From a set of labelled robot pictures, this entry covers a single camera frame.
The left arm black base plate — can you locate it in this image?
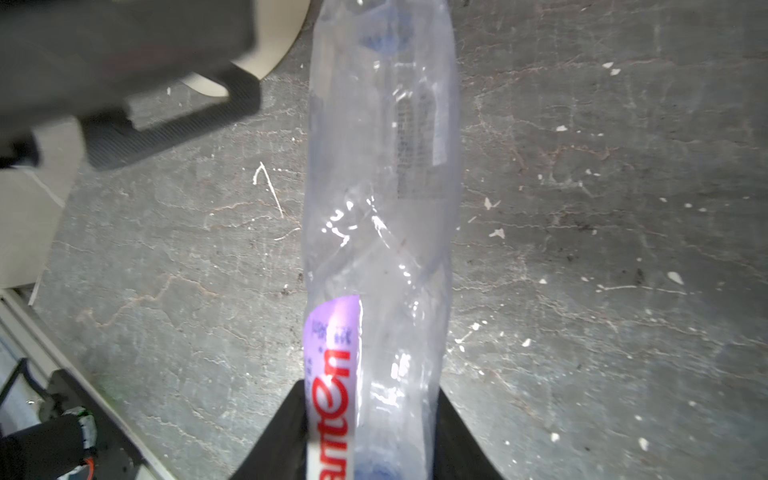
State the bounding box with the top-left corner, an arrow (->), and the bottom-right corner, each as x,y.
38,369 -> 145,480

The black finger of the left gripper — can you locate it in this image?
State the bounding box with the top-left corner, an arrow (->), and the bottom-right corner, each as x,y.
80,64 -> 261,170
1,1 -> 256,140

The clear crushed bottle blue cap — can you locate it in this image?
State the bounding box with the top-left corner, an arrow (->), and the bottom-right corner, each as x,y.
302,1 -> 462,479

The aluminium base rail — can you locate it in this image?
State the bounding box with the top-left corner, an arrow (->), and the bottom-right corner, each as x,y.
1,289 -> 175,479

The white ribbed trash bin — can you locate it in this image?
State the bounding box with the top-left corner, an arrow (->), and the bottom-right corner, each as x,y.
171,0 -> 311,79

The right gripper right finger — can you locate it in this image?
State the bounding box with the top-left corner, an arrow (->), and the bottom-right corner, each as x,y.
433,390 -> 504,480

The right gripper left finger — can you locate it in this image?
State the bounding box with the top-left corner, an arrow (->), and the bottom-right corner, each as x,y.
231,380 -> 308,480

